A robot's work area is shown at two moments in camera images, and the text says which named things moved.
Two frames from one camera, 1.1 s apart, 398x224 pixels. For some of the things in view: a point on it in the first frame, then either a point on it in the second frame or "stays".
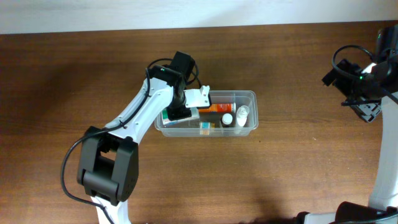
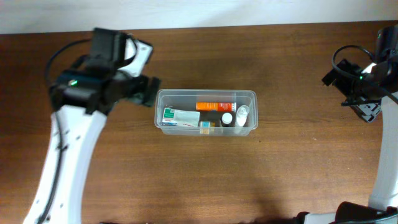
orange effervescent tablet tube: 219,107 stays
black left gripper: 178,112 -> 139,98
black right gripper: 367,110 stays
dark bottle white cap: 227,120 stays
